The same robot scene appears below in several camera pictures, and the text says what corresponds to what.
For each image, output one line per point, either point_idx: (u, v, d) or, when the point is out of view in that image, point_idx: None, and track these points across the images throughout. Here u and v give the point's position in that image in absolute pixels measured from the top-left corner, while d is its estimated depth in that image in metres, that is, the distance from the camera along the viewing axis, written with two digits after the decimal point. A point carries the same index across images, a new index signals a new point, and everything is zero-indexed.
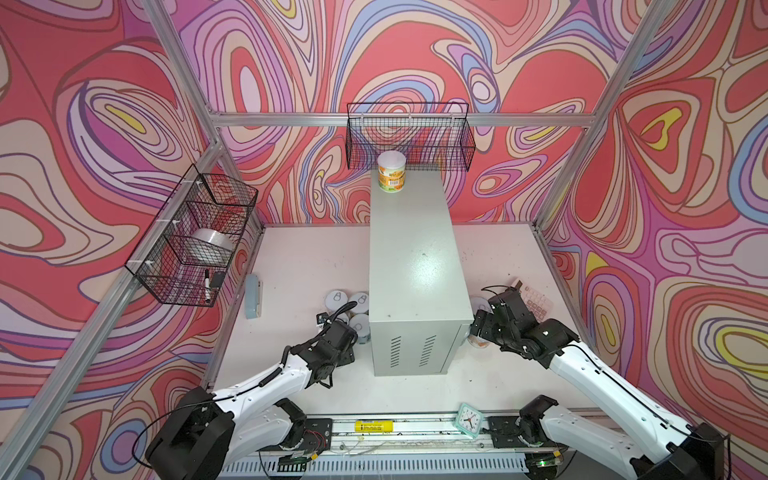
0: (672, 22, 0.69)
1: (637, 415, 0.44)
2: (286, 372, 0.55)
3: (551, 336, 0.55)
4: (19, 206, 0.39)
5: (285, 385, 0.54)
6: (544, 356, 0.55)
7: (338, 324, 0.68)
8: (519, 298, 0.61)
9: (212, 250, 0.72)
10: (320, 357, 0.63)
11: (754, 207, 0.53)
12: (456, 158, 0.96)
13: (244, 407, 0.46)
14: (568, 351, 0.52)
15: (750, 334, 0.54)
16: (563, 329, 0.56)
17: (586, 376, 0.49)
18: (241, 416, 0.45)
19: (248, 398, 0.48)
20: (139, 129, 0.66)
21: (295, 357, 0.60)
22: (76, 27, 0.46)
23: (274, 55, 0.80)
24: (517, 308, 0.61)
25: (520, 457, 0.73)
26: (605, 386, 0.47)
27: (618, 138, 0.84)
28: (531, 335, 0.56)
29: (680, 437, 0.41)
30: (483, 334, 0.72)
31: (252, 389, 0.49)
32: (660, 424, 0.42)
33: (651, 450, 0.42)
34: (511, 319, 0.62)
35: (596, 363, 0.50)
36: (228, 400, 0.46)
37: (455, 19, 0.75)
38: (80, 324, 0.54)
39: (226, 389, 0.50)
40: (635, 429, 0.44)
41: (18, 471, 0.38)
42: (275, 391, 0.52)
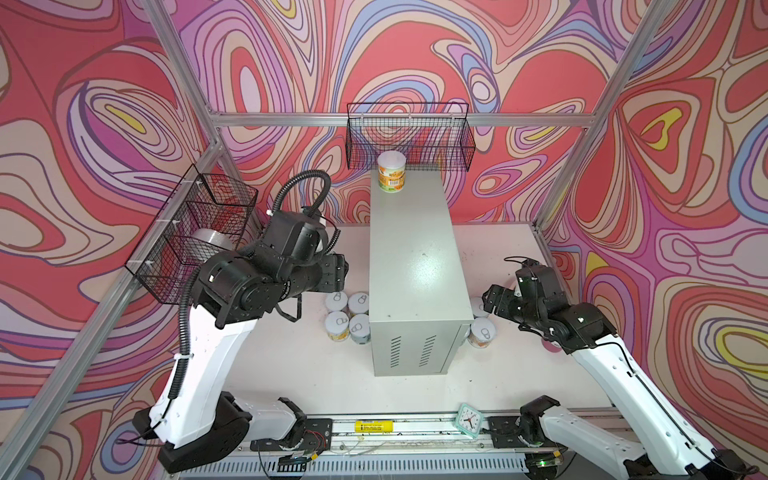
0: (672, 21, 0.69)
1: (661, 429, 0.40)
2: (196, 352, 0.35)
3: (586, 324, 0.48)
4: (20, 206, 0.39)
5: (202, 373, 0.35)
6: (572, 343, 0.49)
7: (281, 219, 0.37)
8: (553, 275, 0.54)
9: (212, 250, 0.72)
10: (245, 274, 0.34)
11: (755, 207, 0.53)
12: (456, 158, 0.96)
13: (181, 425, 0.36)
14: (601, 343, 0.46)
15: (751, 334, 0.53)
16: (599, 318, 0.49)
17: (615, 376, 0.44)
18: (188, 430, 0.37)
19: (177, 414, 0.36)
20: (139, 129, 0.66)
21: (200, 310, 0.35)
22: (76, 27, 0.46)
23: (274, 55, 0.80)
24: (550, 287, 0.53)
25: (520, 457, 0.73)
26: (633, 391, 0.43)
27: (618, 138, 0.84)
28: (561, 317, 0.50)
29: (702, 460, 0.38)
30: (498, 311, 0.66)
31: (174, 400, 0.36)
32: (684, 443, 0.39)
33: (662, 461, 0.40)
34: (539, 296, 0.55)
35: (631, 363, 0.45)
36: (162, 425, 0.37)
37: (455, 19, 0.75)
38: (80, 324, 0.54)
39: (155, 409, 0.37)
40: (649, 438, 0.42)
41: (18, 471, 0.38)
42: (202, 386, 0.36)
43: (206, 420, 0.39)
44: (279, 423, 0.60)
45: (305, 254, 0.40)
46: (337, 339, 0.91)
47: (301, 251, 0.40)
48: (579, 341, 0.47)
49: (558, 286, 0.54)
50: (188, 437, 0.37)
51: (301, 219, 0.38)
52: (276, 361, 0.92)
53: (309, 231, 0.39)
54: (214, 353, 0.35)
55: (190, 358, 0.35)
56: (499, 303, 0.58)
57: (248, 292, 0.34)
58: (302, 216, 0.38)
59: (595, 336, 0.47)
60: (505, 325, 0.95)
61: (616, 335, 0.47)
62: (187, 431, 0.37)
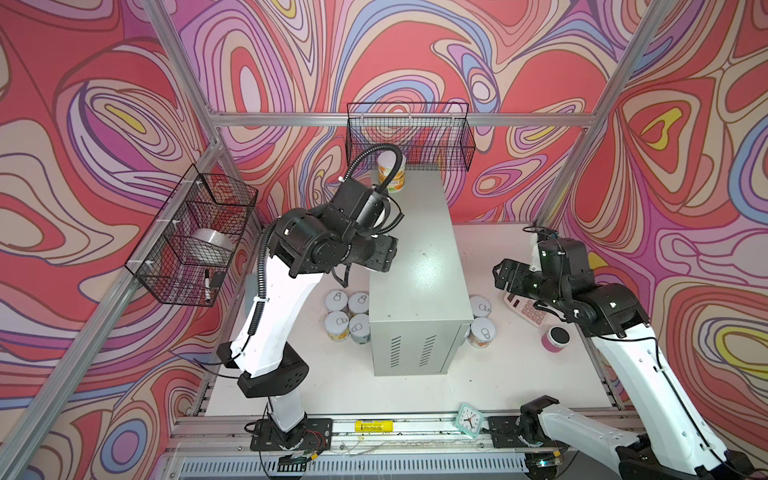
0: (672, 21, 0.69)
1: (679, 429, 0.38)
2: (270, 298, 0.39)
3: (618, 310, 0.42)
4: (20, 206, 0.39)
5: (275, 319, 0.40)
6: (597, 327, 0.43)
7: (353, 185, 0.39)
8: (583, 250, 0.47)
9: (212, 250, 0.72)
10: (317, 229, 0.36)
11: (755, 207, 0.53)
12: (456, 158, 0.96)
13: (257, 358, 0.41)
14: (632, 336, 0.41)
15: (751, 334, 0.53)
16: (632, 304, 0.43)
17: (640, 370, 0.40)
18: (261, 363, 0.42)
19: (253, 349, 0.41)
20: (139, 129, 0.66)
21: (276, 259, 0.38)
22: (76, 27, 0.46)
23: (274, 55, 0.80)
24: (578, 264, 0.47)
25: (520, 457, 0.73)
26: (657, 386, 0.39)
27: (618, 138, 0.84)
28: (587, 298, 0.44)
29: (713, 461, 0.36)
30: (511, 287, 0.60)
31: (252, 337, 0.41)
32: (699, 444, 0.37)
33: (666, 454, 0.39)
34: (564, 273, 0.49)
35: (660, 358, 0.40)
36: (241, 357, 0.42)
37: (455, 19, 0.75)
38: (80, 324, 0.54)
39: (237, 341, 0.43)
40: (660, 433, 0.40)
41: (18, 471, 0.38)
42: (275, 329, 0.41)
43: (275, 357, 0.44)
44: (294, 410, 0.62)
45: (367, 222, 0.43)
46: (337, 339, 0.91)
47: (365, 218, 0.42)
48: (606, 328, 0.42)
49: (586, 264, 0.47)
50: (261, 368, 0.42)
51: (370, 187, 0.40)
52: None
53: (375, 201, 0.42)
54: (286, 300, 0.39)
55: (266, 302, 0.39)
56: (513, 279, 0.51)
57: (319, 246, 0.36)
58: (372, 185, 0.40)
59: (625, 324, 0.42)
60: (505, 325, 0.95)
61: (647, 323, 0.42)
62: (260, 364, 0.42)
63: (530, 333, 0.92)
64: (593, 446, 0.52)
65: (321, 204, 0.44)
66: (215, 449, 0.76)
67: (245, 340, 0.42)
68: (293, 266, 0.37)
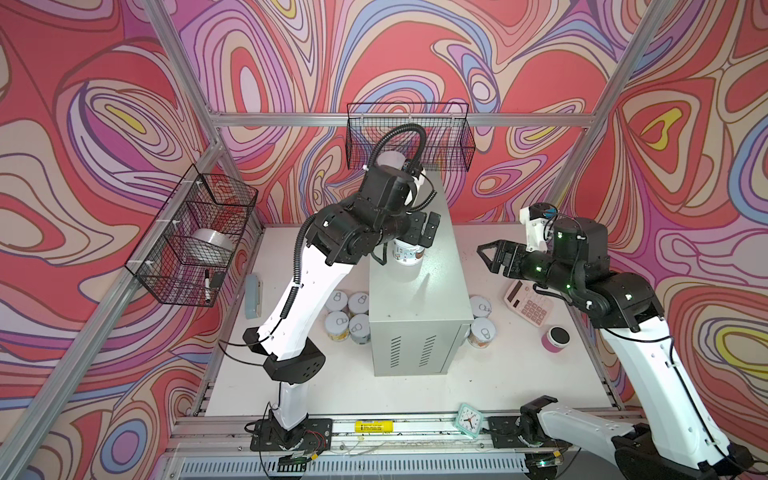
0: (672, 22, 0.69)
1: (685, 426, 0.37)
2: (304, 284, 0.42)
3: (634, 303, 0.39)
4: (20, 206, 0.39)
5: (308, 304, 0.43)
6: (609, 320, 0.41)
7: (380, 172, 0.40)
8: (604, 234, 0.42)
9: (212, 250, 0.72)
10: (354, 222, 0.40)
11: (755, 207, 0.53)
12: (456, 158, 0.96)
13: (284, 342, 0.44)
14: (647, 332, 0.39)
15: (751, 334, 0.53)
16: (648, 295, 0.40)
17: (652, 367, 0.38)
18: (287, 347, 0.44)
19: (282, 333, 0.44)
20: (139, 129, 0.66)
21: (311, 250, 0.42)
22: (77, 27, 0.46)
23: (274, 56, 0.80)
24: (596, 250, 0.42)
25: (520, 457, 0.73)
26: (667, 384, 0.38)
27: (618, 139, 0.84)
28: (603, 289, 0.41)
29: (716, 456, 0.36)
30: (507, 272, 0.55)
31: (283, 321, 0.43)
32: (704, 439, 0.36)
33: (668, 448, 0.39)
34: (579, 260, 0.45)
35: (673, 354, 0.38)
36: (269, 340, 0.45)
37: (455, 18, 0.75)
38: (80, 324, 0.54)
39: (266, 324, 0.45)
40: (665, 428, 0.39)
41: (18, 471, 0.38)
42: (306, 313, 0.44)
43: (300, 343, 0.46)
44: (298, 406, 0.62)
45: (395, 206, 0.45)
46: (337, 339, 0.91)
47: (393, 203, 0.44)
48: (620, 321, 0.39)
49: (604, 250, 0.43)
50: (287, 353, 0.45)
51: (395, 172, 0.41)
52: None
53: (400, 183, 0.42)
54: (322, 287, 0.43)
55: (300, 288, 0.42)
56: (509, 261, 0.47)
57: (355, 239, 0.40)
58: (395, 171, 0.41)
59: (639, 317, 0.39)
60: (505, 325, 0.95)
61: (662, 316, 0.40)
62: (286, 348, 0.44)
63: (530, 333, 0.92)
64: (586, 439, 0.54)
65: (350, 195, 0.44)
66: (215, 449, 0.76)
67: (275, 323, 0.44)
68: (328, 257, 0.40)
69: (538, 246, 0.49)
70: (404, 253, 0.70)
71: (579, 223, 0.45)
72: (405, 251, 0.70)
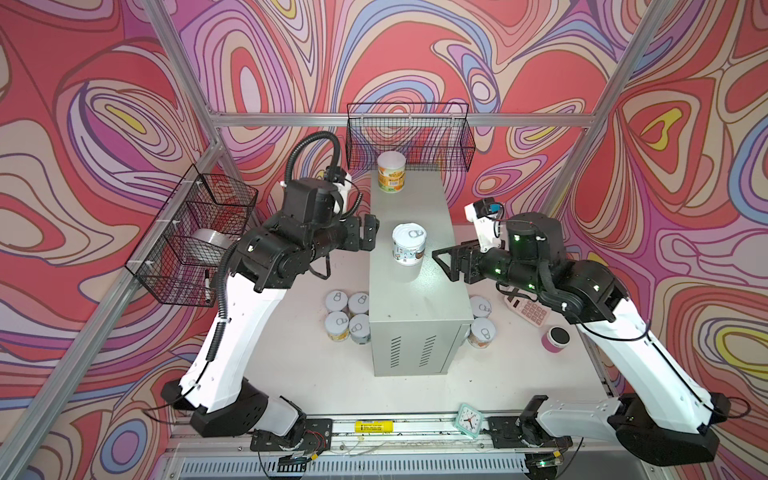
0: (672, 22, 0.69)
1: (678, 396, 0.37)
2: (233, 316, 0.38)
3: (602, 292, 0.39)
4: (19, 206, 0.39)
5: (241, 337, 0.38)
6: (584, 314, 0.39)
7: (298, 188, 0.38)
8: (559, 232, 0.40)
9: (212, 250, 0.72)
10: (280, 243, 0.38)
11: (755, 207, 0.53)
12: (456, 158, 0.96)
13: (216, 387, 0.38)
14: (621, 317, 0.38)
15: (751, 334, 0.53)
16: (610, 281, 0.40)
17: (634, 348, 0.38)
18: (219, 394, 0.39)
19: (210, 378, 0.38)
20: (139, 129, 0.66)
21: (236, 279, 0.38)
22: (77, 27, 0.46)
23: (274, 56, 0.80)
24: (553, 246, 0.40)
25: (520, 457, 0.73)
26: (647, 357, 0.38)
27: (618, 139, 0.84)
28: (569, 286, 0.40)
29: (707, 414, 0.38)
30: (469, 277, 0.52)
31: (210, 364, 0.38)
32: (695, 403, 0.38)
33: (667, 419, 0.39)
34: (541, 260, 0.43)
35: (647, 329, 0.39)
36: (195, 391, 0.38)
37: (455, 19, 0.75)
38: (80, 324, 0.54)
39: (187, 375, 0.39)
40: (659, 403, 0.40)
41: (17, 471, 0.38)
42: (238, 349, 0.39)
43: (233, 389, 0.41)
44: (286, 417, 0.62)
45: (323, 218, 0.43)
46: (337, 339, 0.91)
47: (320, 216, 0.42)
48: (596, 312, 0.38)
49: (560, 244, 0.41)
50: (219, 402, 0.39)
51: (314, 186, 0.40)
52: (276, 361, 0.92)
53: (323, 195, 0.41)
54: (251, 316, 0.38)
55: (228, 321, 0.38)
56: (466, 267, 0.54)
57: (283, 260, 0.38)
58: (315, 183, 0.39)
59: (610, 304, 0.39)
60: (505, 325, 0.95)
61: (629, 298, 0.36)
62: (218, 396, 0.38)
63: (530, 333, 0.92)
64: (582, 423, 0.54)
65: (274, 216, 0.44)
66: (215, 449, 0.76)
67: (200, 369, 0.39)
68: (257, 284, 0.37)
69: (491, 243, 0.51)
70: (404, 253, 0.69)
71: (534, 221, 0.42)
72: (406, 251, 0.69)
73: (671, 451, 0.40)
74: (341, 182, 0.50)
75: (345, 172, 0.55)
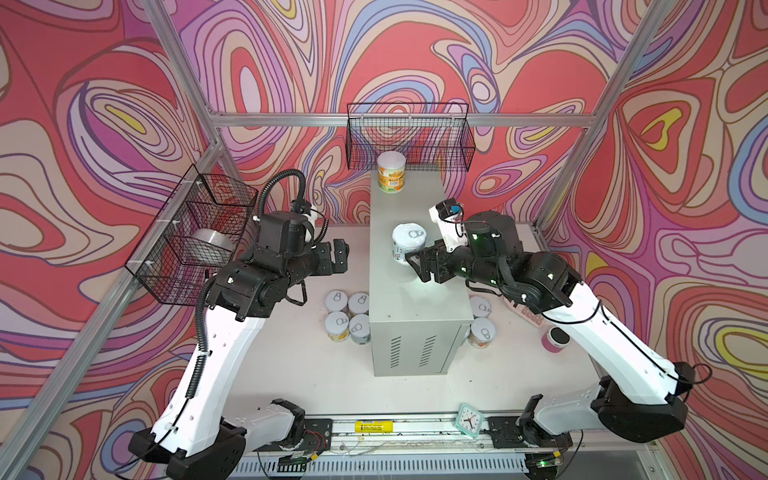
0: (672, 22, 0.69)
1: (641, 369, 0.39)
2: (212, 350, 0.38)
3: (556, 279, 0.41)
4: (19, 206, 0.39)
5: (220, 373, 0.38)
6: (544, 302, 0.41)
7: (273, 221, 0.41)
8: (513, 227, 0.42)
9: (212, 250, 0.72)
10: (260, 272, 0.41)
11: (755, 207, 0.53)
12: (456, 158, 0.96)
13: (194, 428, 0.37)
14: (577, 299, 0.41)
15: (751, 334, 0.53)
16: (564, 269, 0.42)
17: (593, 328, 0.40)
18: (199, 435, 0.37)
19: (189, 417, 0.37)
20: (139, 129, 0.66)
21: (216, 312, 0.39)
22: (77, 27, 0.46)
23: (274, 56, 0.80)
24: (508, 242, 0.42)
25: (520, 457, 0.73)
26: (602, 330, 0.40)
27: (618, 139, 0.84)
28: (528, 278, 0.42)
29: (673, 384, 0.39)
30: (439, 274, 0.54)
31: (189, 402, 0.37)
32: (659, 375, 0.39)
33: (637, 395, 0.41)
34: (501, 255, 0.44)
35: (604, 310, 0.42)
36: (171, 434, 0.37)
37: (455, 19, 0.75)
38: (80, 324, 0.54)
39: (164, 419, 0.37)
40: (628, 378, 0.41)
41: (18, 471, 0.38)
42: (218, 385, 0.38)
43: (214, 428, 0.39)
44: (279, 426, 0.61)
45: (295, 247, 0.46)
46: (337, 339, 0.91)
47: (292, 245, 0.45)
48: (553, 300, 0.41)
49: (515, 240, 0.43)
50: (198, 444, 0.37)
51: (287, 218, 0.43)
52: (276, 361, 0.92)
53: (296, 225, 0.44)
54: (231, 349, 0.39)
55: (207, 356, 0.38)
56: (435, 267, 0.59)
57: (265, 289, 0.40)
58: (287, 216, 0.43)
59: (565, 289, 0.41)
60: (504, 325, 0.95)
61: (582, 282, 0.42)
62: (197, 436, 0.37)
63: (530, 333, 0.92)
64: (573, 414, 0.55)
65: (248, 248, 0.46)
66: None
67: (177, 411, 0.37)
68: (239, 313, 0.39)
69: (457, 242, 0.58)
70: (400, 253, 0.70)
71: (490, 221, 0.44)
72: (403, 250, 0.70)
73: (648, 425, 0.41)
74: (307, 214, 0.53)
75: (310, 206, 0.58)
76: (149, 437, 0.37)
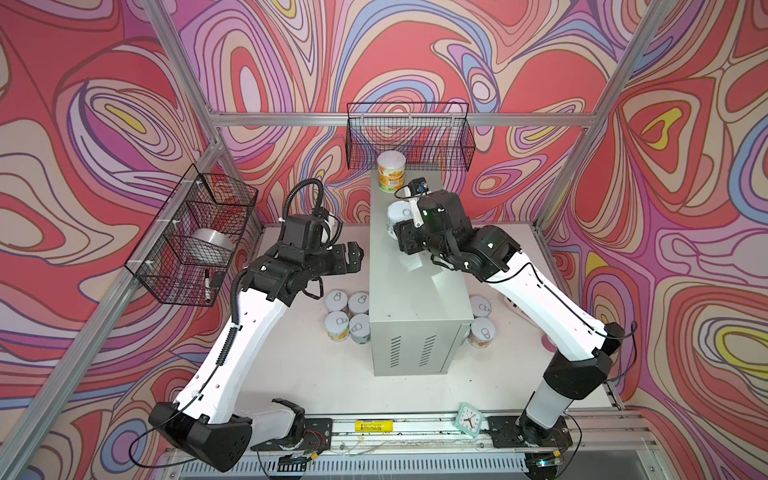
0: (672, 21, 0.69)
1: (570, 327, 0.43)
2: (244, 324, 0.43)
3: (495, 248, 0.46)
4: (20, 206, 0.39)
5: (248, 345, 0.42)
6: (486, 269, 0.46)
7: (296, 220, 0.49)
8: (457, 205, 0.47)
9: (212, 250, 0.72)
10: (285, 265, 0.47)
11: (755, 207, 0.53)
12: (456, 158, 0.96)
13: (219, 397, 0.39)
14: (513, 265, 0.45)
15: (751, 333, 0.53)
16: (504, 240, 0.47)
17: (529, 291, 0.44)
18: (221, 406, 0.39)
19: (216, 385, 0.40)
20: (139, 129, 0.66)
21: (249, 293, 0.45)
22: (77, 27, 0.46)
23: (274, 55, 0.80)
24: (454, 217, 0.47)
25: (520, 457, 0.73)
26: (537, 292, 0.44)
27: (618, 138, 0.84)
28: (473, 248, 0.46)
29: (600, 340, 0.43)
30: (407, 247, 0.61)
31: (217, 371, 0.40)
32: (587, 332, 0.43)
33: (570, 350, 0.45)
34: (448, 229, 0.49)
35: (539, 276, 0.46)
36: (195, 402, 0.39)
37: (455, 19, 0.75)
38: (80, 324, 0.54)
39: (189, 388, 0.40)
40: (561, 336, 0.45)
41: (18, 470, 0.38)
42: (244, 358, 0.42)
43: (230, 407, 0.41)
44: (280, 422, 0.61)
45: (314, 243, 0.53)
46: (337, 339, 0.91)
47: (311, 241, 0.52)
48: (493, 267, 0.45)
49: (461, 216, 0.48)
50: (219, 415, 0.39)
51: (309, 218, 0.50)
52: (276, 361, 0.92)
53: (315, 225, 0.51)
54: (260, 325, 0.44)
55: (238, 329, 0.43)
56: (405, 239, 0.60)
57: (291, 278, 0.47)
58: (308, 217, 0.50)
59: (504, 258, 0.45)
60: (504, 325, 0.95)
61: (520, 252, 0.47)
62: (219, 407, 0.39)
63: (530, 333, 0.92)
64: (552, 398, 0.56)
65: (273, 245, 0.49)
66: None
67: (205, 379, 0.40)
68: (269, 294, 0.45)
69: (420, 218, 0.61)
70: (391, 227, 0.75)
71: (438, 200, 0.48)
72: (392, 225, 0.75)
73: (583, 377, 0.44)
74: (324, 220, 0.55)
75: (327, 212, 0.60)
76: (173, 406, 0.40)
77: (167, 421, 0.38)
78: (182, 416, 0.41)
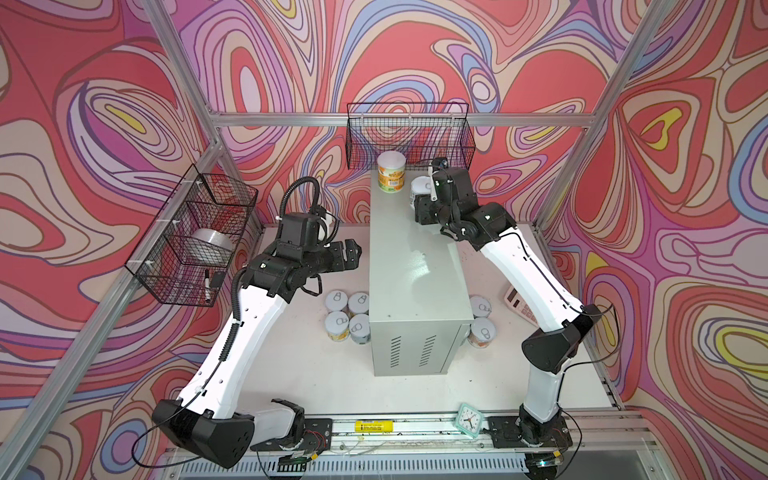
0: (672, 22, 0.69)
1: (545, 297, 0.48)
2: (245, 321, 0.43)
3: (491, 221, 0.52)
4: (19, 206, 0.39)
5: (250, 341, 0.43)
6: (480, 239, 0.53)
7: (292, 218, 0.50)
8: (467, 179, 0.54)
9: (212, 250, 0.72)
10: (285, 263, 0.48)
11: (755, 207, 0.53)
12: (456, 158, 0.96)
13: (222, 393, 0.39)
14: (504, 236, 0.51)
15: (750, 333, 0.54)
16: (502, 215, 0.52)
17: (515, 262, 0.50)
18: (224, 402, 0.40)
19: (219, 380, 0.40)
20: (139, 128, 0.66)
21: (249, 290, 0.46)
22: (77, 27, 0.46)
23: (274, 55, 0.80)
24: (461, 190, 0.54)
25: (520, 457, 0.73)
26: (522, 264, 0.50)
27: (618, 139, 0.84)
28: (471, 218, 0.52)
29: (574, 314, 0.47)
30: (422, 218, 0.68)
31: (219, 367, 0.41)
32: (562, 305, 0.48)
33: (544, 321, 0.50)
34: (454, 199, 0.56)
35: (526, 249, 0.51)
36: (199, 398, 0.39)
37: (455, 19, 0.75)
38: (80, 324, 0.54)
39: (192, 385, 0.40)
40: (537, 305, 0.50)
41: (18, 471, 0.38)
42: (247, 353, 0.43)
43: (233, 404, 0.41)
44: (280, 422, 0.61)
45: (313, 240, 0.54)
46: (337, 339, 0.91)
47: (308, 238, 0.53)
48: (486, 237, 0.51)
49: (469, 190, 0.55)
50: (223, 410, 0.39)
51: (305, 216, 0.51)
52: (276, 361, 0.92)
53: (312, 222, 0.52)
54: (262, 320, 0.44)
55: (240, 325, 0.43)
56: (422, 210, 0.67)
57: (291, 275, 0.48)
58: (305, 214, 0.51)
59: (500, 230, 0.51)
60: (504, 325, 0.95)
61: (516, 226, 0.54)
62: (223, 402, 0.39)
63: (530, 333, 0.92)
64: (541, 383, 0.59)
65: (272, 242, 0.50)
66: None
67: (208, 375, 0.40)
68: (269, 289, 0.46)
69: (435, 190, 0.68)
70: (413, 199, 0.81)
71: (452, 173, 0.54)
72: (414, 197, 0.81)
73: (550, 351, 0.49)
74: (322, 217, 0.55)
75: (325, 210, 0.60)
76: (177, 403, 0.39)
77: (171, 419, 0.38)
78: (184, 413, 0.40)
